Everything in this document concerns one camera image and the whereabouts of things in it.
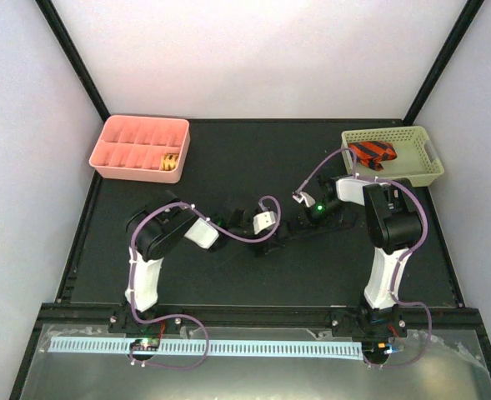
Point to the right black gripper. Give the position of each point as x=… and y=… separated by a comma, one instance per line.
x=313, y=222

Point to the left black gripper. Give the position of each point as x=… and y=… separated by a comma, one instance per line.
x=265, y=248

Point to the black necktie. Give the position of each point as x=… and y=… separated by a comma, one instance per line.
x=301, y=227

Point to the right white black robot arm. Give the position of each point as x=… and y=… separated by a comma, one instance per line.
x=396, y=225

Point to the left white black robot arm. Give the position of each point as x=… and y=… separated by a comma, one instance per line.
x=158, y=227

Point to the orange navy striped tie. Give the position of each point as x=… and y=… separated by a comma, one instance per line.
x=372, y=154

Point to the green perforated plastic basket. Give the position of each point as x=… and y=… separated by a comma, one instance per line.
x=416, y=158

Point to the yellow black rolled tie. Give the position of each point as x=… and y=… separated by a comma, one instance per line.
x=169, y=162

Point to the pink compartment organizer box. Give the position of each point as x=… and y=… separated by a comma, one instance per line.
x=130, y=148

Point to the clear acrylic sheet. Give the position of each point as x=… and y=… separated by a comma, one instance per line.
x=441, y=365

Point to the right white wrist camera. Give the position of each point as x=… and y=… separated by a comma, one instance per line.
x=304, y=199

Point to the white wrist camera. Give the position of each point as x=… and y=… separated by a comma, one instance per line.
x=304, y=199
x=264, y=221

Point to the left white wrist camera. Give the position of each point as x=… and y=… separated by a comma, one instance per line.
x=264, y=221

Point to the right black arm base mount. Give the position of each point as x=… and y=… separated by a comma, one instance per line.
x=362, y=325

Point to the light blue slotted cable duct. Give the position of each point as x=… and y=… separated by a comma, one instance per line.
x=210, y=348

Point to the right black frame post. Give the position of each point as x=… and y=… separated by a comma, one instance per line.
x=460, y=27

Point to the black frame post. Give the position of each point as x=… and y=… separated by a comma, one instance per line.
x=61, y=33
x=460, y=27

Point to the left black frame post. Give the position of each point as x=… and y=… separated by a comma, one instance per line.
x=61, y=33

